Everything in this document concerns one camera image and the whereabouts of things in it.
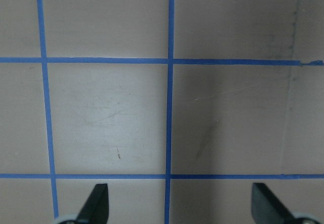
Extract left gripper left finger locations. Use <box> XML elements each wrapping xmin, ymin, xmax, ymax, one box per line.
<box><xmin>74</xmin><ymin>183</ymin><xmax>109</xmax><ymax>224</ymax></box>

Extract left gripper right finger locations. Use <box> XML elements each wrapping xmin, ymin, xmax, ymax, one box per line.
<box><xmin>251</xmin><ymin>183</ymin><xmax>301</xmax><ymax>224</ymax></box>

